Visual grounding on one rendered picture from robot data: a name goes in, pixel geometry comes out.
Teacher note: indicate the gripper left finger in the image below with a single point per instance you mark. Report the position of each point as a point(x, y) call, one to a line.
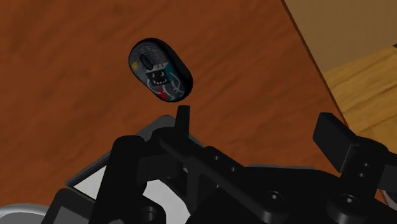
point(124, 173)

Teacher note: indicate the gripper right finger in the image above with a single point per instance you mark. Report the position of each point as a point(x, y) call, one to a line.
point(336, 139)

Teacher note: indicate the grey tablet with white screen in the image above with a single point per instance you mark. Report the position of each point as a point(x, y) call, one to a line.
point(90, 183)

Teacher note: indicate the black rectangular device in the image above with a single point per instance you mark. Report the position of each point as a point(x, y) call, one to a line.
point(66, 204)

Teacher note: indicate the brown wooden table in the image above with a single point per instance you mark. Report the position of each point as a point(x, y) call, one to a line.
point(77, 93)

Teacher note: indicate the black patterned computer mouse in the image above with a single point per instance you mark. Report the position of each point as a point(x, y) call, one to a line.
point(159, 70)

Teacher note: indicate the grey round dish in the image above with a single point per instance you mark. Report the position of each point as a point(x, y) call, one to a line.
point(21, 212)

